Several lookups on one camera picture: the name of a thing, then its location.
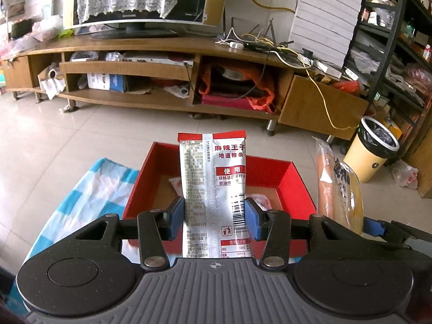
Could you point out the blue white carton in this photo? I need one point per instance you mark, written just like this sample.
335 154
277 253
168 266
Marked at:
114 82

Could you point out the red plastic bag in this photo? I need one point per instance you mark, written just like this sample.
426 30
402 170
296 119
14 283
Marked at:
347 87

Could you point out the white flat device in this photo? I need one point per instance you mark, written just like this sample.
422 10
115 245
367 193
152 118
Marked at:
327 68

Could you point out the black router with antennas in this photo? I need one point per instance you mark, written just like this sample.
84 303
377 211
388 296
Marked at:
263 45

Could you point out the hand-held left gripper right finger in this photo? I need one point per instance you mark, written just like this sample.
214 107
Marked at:
253 219

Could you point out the wooden TV stand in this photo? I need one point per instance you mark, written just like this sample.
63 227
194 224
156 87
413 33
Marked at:
320 108

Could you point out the white media player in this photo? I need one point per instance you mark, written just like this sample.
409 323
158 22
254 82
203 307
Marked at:
155 60

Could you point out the stack of white boxes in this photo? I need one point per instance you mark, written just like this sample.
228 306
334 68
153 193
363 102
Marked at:
324 17

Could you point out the steel bowl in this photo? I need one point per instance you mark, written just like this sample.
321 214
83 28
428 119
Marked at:
234 74

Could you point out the yellow trash bin black liner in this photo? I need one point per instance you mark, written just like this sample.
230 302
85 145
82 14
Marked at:
361 162

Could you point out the white paper bag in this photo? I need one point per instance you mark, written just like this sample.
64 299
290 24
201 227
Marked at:
50 84

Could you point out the red cardboard box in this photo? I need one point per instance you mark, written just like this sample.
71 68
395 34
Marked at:
162 160

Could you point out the long yellow bread packet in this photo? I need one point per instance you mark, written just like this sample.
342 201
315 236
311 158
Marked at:
341 192

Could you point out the red flat box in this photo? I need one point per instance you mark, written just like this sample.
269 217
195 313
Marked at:
226 101

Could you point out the orange plastic bag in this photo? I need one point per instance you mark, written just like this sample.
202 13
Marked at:
260 101

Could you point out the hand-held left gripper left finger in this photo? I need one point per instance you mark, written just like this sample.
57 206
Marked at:
177 219

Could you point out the clear plastic bags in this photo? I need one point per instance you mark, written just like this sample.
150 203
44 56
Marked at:
47 28

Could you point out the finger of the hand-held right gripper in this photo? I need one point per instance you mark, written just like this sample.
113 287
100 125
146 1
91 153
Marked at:
374 227

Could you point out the white power adapter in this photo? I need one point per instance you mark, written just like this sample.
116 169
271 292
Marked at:
233 44

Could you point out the green plastic item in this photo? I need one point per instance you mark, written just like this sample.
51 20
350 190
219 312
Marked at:
67 33

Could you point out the blue white checkered tablecloth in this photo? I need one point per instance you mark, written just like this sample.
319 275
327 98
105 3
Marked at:
84 192

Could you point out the white plastic bag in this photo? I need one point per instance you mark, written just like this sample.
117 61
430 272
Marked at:
405 175

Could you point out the red silver spicy strip packet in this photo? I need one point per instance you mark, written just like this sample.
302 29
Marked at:
216 182

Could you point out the black shelf rack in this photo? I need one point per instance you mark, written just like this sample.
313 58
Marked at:
381 30

